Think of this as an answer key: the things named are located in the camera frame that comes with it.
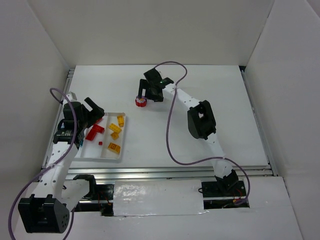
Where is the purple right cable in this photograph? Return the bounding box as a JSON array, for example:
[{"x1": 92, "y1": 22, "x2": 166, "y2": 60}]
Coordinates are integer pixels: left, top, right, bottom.
[{"x1": 153, "y1": 61, "x2": 251, "y2": 206}]

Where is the yellow striped brick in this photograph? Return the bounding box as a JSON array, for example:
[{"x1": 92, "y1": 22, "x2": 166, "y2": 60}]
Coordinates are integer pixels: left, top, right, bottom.
[{"x1": 117, "y1": 115, "x2": 125, "y2": 128}]

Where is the white divided tray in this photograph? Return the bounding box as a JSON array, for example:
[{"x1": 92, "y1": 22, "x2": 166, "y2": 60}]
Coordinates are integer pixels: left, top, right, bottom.
[{"x1": 75, "y1": 112, "x2": 126, "y2": 162}]

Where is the yellow round brick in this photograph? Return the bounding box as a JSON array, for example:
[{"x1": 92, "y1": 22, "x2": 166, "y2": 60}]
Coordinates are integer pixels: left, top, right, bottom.
[{"x1": 107, "y1": 142, "x2": 121, "y2": 155}]

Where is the yellow small square brick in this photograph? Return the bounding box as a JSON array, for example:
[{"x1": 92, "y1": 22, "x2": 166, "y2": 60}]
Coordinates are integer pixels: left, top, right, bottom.
[{"x1": 110, "y1": 132, "x2": 119, "y2": 140}]

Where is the purple red flower brick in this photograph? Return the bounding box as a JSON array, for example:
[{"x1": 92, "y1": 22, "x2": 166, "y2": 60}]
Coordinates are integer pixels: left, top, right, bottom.
[{"x1": 135, "y1": 96, "x2": 147, "y2": 108}]

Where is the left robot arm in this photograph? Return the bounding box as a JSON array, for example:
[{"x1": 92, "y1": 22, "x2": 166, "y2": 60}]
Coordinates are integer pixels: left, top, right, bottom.
[{"x1": 18, "y1": 92, "x2": 105, "y2": 234}]

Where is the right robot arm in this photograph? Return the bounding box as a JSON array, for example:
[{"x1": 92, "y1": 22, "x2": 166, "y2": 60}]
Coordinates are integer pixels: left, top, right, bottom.
[{"x1": 137, "y1": 68, "x2": 239, "y2": 193}]

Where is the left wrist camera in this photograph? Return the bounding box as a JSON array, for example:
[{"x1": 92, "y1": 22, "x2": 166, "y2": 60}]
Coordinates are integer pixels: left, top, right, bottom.
[{"x1": 66, "y1": 91, "x2": 77, "y2": 102}]

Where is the aluminium frame rail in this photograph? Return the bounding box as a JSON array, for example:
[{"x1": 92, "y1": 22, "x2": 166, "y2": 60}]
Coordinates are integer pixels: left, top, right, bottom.
[{"x1": 42, "y1": 166, "x2": 276, "y2": 181}]

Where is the red long brick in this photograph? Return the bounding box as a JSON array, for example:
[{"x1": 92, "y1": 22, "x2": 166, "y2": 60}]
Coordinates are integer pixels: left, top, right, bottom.
[{"x1": 85, "y1": 129, "x2": 97, "y2": 141}]

